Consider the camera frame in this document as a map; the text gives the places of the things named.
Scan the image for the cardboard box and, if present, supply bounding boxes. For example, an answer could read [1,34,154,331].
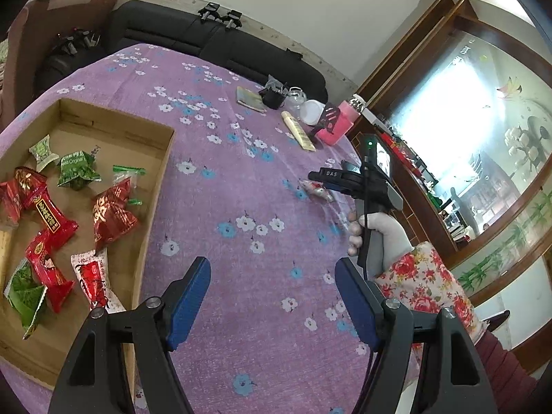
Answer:
[0,98,176,391]

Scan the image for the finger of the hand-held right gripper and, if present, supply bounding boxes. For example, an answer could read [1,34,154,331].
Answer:
[321,180,361,195]
[308,169,361,183]

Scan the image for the purple floral tablecloth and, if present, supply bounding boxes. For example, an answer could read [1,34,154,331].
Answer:
[0,43,423,414]

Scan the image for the black device on chair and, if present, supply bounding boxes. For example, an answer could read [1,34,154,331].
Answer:
[54,28,102,55]

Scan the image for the painted glass partition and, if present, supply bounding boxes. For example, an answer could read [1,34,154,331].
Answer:
[388,17,552,307]

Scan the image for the olive booklet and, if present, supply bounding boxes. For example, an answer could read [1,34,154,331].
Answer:
[236,86,268,114]

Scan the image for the clear green-striped snack packet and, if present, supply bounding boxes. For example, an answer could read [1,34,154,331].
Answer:
[111,164,147,205]

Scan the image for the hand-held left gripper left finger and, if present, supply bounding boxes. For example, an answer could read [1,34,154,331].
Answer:
[48,256,212,414]

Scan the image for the green white-lettered snack packet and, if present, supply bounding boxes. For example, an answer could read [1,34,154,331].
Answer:
[58,151,103,193]

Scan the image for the black sofa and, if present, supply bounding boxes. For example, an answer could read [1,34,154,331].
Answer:
[34,0,327,100]

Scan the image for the person's right hand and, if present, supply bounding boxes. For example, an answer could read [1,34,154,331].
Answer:
[347,213,417,279]

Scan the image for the green white twisted snack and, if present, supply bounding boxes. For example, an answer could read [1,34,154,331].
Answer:
[29,135,59,173]

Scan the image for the wooden cabinet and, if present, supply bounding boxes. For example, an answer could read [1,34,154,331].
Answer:
[345,0,552,380]

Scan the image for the glass jar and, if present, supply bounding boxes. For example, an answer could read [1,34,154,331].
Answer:
[285,87,307,110]

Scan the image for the person's right forearm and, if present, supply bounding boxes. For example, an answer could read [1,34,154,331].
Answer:
[373,241,540,414]

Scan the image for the white lid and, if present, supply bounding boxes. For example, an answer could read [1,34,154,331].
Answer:
[299,100,327,126]

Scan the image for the green patterned snack packet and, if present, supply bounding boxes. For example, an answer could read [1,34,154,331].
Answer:
[3,259,48,341]

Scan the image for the red foil snack packet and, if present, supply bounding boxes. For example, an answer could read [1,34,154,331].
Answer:
[0,181,22,225]

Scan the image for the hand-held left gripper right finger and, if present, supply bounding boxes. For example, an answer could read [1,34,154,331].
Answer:
[334,257,503,414]

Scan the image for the cream tube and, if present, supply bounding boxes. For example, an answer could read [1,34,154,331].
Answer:
[281,111,317,152]

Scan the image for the white red snack packet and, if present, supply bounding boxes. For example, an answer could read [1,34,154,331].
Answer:
[299,180,337,203]
[70,248,126,315]

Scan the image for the black cup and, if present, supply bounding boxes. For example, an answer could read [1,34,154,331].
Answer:
[259,75,287,110]

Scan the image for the dark red snack packet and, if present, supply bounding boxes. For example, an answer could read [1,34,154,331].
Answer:
[91,177,139,253]

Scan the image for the red cream-label snack packet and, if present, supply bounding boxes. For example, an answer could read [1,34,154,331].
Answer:
[15,166,79,246]

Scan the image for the white long box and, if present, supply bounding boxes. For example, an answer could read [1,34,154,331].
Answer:
[359,109,391,130]

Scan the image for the pink knitted-sleeve bottle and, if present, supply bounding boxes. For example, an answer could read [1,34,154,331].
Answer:
[315,95,367,146]

